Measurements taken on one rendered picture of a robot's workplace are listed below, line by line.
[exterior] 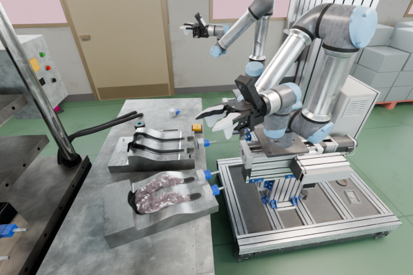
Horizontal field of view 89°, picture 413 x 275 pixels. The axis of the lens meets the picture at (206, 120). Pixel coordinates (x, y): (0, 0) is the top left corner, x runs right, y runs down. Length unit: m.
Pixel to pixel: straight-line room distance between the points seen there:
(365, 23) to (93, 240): 1.31
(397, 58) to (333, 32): 3.09
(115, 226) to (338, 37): 1.09
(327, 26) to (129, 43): 2.98
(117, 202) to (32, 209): 0.49
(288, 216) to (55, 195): 1.58
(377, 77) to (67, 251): 3.83
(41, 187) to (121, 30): 2.48
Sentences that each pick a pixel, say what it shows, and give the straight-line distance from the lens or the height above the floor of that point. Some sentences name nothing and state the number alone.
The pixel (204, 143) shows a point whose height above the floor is 0.84.
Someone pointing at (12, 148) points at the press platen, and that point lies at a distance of 1.45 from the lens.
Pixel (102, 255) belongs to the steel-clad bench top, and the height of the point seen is 0.80.
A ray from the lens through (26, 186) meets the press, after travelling 1.60.
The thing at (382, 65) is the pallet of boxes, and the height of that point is 0.74.
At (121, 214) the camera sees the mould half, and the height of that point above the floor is 0.91.
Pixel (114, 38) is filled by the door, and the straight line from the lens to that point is 3.52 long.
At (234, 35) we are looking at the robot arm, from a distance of 1.42.
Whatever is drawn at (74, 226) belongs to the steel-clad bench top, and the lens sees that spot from 1.26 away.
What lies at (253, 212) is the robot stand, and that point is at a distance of 1.86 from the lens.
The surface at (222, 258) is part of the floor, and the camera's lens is 1.90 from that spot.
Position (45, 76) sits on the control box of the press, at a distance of 1.60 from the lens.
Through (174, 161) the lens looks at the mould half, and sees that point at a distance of 1.25.
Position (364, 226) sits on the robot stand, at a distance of 2.10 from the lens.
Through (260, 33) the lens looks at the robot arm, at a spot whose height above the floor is 1.45.
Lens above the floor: 1.77
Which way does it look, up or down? 35 degrees down
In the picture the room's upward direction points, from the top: straight up
